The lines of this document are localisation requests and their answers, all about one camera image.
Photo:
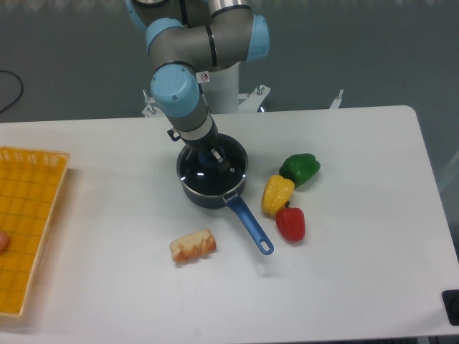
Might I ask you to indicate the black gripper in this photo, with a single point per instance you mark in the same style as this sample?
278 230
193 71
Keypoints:
201 135

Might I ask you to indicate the glass lid blue knob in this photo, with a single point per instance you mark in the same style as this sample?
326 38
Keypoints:
203 174

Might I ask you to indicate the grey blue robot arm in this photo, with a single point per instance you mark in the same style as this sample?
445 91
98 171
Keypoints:
184 38

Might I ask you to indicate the yellow bell pepper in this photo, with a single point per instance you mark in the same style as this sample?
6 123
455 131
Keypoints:
278 190

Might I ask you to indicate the green bell pepper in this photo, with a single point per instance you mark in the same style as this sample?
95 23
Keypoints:
300 168

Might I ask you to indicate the toasted bread piece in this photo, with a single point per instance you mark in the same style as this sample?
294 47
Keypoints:
192 246

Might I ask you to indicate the red bell pepper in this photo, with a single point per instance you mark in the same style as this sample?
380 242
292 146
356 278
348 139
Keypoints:
291 223

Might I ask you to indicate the yellow plastic basket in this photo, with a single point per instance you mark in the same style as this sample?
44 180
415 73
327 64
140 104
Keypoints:
31 180

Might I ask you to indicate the pinkish object in basket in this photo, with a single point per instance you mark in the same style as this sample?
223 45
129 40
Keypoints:
4 240

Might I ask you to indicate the black device at table edge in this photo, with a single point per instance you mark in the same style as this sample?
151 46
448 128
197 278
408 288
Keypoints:
451 303

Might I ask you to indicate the dark pot blue handle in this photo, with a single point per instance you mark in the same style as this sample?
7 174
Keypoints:
235 202

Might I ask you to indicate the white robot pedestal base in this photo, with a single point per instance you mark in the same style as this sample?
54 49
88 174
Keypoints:
221 91

